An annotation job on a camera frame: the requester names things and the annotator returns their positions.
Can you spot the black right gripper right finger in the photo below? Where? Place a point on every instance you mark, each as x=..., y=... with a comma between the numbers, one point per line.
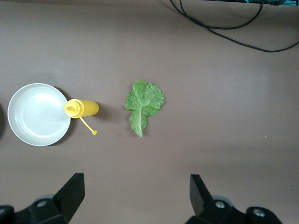
x=205, y=207

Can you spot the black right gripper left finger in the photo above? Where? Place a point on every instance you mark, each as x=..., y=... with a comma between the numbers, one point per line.
x=63, y=205

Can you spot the green lettuce leaf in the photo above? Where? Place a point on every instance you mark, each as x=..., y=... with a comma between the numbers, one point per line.
x=143, y=102

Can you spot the beige round plate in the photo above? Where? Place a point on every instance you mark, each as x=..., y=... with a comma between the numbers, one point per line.
x=39, y=114

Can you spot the yellow squeeze sauce bottle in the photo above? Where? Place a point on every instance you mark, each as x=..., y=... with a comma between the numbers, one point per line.
x=86, y=107

